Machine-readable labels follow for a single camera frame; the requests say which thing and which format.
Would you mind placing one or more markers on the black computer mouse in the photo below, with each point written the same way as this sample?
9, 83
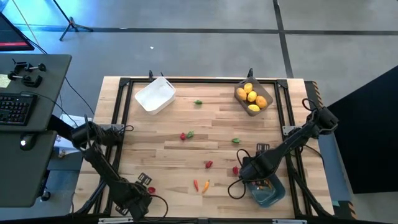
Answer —
28, 142

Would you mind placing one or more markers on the black computer monitor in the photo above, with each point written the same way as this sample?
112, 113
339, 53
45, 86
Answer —
11, 34

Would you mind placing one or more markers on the pale paper note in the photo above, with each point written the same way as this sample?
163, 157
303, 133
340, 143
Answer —
3, 81

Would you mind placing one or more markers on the black table edge clip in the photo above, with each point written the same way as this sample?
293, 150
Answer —
250, 74
151, 76

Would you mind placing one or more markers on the red toy chili pepper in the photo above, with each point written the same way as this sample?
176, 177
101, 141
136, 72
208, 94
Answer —
196, 184

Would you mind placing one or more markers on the black screw clamp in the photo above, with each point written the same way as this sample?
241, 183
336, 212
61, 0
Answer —
31, 81
21, 66

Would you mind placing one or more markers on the large black floor panel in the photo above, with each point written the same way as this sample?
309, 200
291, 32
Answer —
367, 140

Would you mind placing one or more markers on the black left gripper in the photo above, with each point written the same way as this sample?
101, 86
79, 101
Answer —
136, 202

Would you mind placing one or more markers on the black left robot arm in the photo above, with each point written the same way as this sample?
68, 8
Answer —
102, 168

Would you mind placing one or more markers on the small red toy pepper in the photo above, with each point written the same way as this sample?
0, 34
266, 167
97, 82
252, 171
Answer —
183, 136
208, 164
151, 189
235, 170

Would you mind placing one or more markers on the black tripod stand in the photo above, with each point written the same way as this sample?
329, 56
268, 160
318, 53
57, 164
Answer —
72, 24

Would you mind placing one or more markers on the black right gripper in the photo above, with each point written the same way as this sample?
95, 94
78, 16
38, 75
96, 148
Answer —
256, 169

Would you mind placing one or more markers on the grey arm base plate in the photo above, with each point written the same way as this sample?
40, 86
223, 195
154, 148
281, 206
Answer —
289, 130
116, 127

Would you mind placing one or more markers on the black keyboard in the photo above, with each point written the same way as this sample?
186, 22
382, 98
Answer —
15, 109

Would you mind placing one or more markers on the orange toy citrus fruit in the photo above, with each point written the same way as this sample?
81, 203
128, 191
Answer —
241, 94
261, 102

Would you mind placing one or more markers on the silver metal bracket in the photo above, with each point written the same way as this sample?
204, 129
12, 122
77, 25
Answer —
289, 221
115, 220

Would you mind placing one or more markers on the black aluminium table frame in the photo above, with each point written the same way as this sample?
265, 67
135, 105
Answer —
202, 80

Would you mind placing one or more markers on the long orange toy chili pepper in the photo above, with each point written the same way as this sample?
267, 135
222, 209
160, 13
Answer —
263, 186

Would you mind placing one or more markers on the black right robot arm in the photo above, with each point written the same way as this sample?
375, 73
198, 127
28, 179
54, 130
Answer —
295, 140

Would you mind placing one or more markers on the yellow toy lemon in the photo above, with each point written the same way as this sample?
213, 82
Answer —
254, 108
252, 96
248, 87

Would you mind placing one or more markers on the teal plastic basket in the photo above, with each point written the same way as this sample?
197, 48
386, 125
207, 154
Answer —
270, 196

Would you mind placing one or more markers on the small green toy pepper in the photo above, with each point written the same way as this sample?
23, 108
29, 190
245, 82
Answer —
190, 134
198, 102
236, 140

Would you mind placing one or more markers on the dark grey side desk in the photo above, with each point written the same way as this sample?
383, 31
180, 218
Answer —
28, 174

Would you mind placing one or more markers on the black orange striped bracket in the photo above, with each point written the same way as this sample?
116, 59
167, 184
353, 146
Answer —
345, 211
312, 93

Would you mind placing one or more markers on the clear grey plastic basket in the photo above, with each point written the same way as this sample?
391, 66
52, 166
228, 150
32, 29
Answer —
245, 103

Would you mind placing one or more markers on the white plastic basket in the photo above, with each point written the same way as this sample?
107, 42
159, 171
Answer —
155, 95

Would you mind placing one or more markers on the black round knob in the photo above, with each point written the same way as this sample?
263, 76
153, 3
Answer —
46, 195

